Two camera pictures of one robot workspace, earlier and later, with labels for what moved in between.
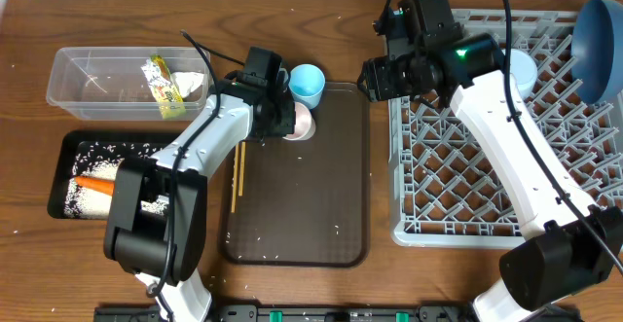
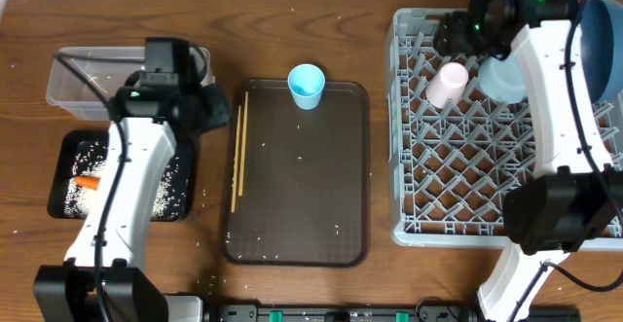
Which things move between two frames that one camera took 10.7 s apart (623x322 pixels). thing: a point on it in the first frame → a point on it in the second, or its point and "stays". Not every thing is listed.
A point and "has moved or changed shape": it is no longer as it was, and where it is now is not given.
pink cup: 304,125 has moved or changed shape
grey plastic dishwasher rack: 449,182 stays
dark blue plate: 597,50 stays
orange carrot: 104,186 stays
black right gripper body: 391,79 → 460,32
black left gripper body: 282,119 → 211,108
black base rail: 314,313 stays
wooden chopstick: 241,169 stays
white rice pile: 100,159 stays
